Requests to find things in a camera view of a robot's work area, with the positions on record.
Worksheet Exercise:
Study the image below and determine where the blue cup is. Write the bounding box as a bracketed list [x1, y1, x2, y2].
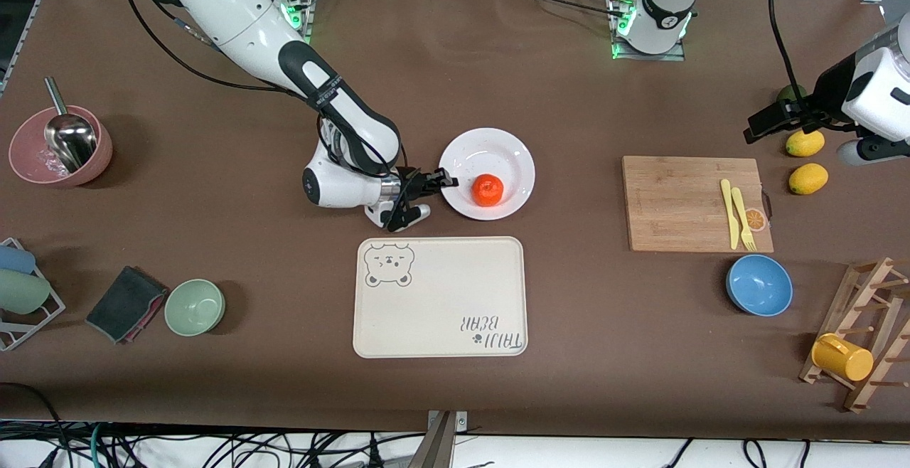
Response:
[0, 245, 36, 275]

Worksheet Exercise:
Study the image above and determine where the grey wire rack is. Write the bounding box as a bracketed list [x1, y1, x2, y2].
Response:
[0, 238, 67, 352]

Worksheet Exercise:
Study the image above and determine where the wooden cutting board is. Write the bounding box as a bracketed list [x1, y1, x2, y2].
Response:
[622, 156, 775, 253]

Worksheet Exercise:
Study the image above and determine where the pale green cup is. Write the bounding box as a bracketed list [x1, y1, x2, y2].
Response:
[0, 269, 52, 315]

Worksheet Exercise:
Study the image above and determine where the yellow plastic knife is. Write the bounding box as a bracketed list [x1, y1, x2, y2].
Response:
[720, 179, 741, 250]

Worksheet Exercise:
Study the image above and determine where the cream tray with bear print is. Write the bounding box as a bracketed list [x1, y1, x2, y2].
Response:
[353, 236, 529, 359]

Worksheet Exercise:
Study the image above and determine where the grey camera pole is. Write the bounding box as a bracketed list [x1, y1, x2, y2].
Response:
[409, 411, 457, 468]

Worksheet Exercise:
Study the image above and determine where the light green bowl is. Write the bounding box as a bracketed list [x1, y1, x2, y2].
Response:
[164, 279, 226, 337]

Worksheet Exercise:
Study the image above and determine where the yellow lemon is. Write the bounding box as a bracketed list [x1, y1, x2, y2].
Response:
[785, 130, 826, 158]
[788, 163, 830, 196]

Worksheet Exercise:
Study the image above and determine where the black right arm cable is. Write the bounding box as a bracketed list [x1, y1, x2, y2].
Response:
[119, 0, 317, 97]

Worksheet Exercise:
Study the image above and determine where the teal cable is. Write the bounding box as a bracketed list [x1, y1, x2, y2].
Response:
[90, 423, 109, 468]

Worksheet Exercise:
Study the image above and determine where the yellow plastic fork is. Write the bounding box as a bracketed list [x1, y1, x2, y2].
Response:
[731, 187, 757, 252]

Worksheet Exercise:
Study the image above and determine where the orange fruit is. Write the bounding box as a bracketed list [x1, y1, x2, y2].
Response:
[472, 174, 505, 208]

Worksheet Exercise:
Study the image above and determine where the metal scoop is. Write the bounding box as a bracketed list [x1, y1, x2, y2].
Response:
[44, 77, 98, 174]

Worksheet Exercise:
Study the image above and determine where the blue bowl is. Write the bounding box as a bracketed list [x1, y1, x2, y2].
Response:
[726, 254, 794, 317]

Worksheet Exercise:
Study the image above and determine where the yellow cup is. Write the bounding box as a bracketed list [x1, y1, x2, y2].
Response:
[811, 333, 874, 383]

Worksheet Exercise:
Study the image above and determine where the dark grey folded cloth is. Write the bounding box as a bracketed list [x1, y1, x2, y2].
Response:
[85, 265, 170, 345]

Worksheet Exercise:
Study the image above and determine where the white round plate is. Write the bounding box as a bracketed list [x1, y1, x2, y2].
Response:
[438, 127, 536, 221]

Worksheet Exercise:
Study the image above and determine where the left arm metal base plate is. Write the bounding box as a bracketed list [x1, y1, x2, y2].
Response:
[608, 0, 687, 62]

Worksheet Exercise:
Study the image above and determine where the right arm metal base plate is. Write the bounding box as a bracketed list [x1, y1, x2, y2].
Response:
[281, 0, 314, 48]

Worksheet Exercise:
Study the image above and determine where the pink bowl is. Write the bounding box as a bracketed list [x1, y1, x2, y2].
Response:
[9, 105, 113, 188]

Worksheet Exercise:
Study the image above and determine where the wooden cup rack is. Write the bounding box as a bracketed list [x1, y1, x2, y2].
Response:
[799, 257, 910, 413]

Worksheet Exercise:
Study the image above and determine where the metal table bracket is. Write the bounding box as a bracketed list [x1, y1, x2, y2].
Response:
[427, 410, 469, 432]

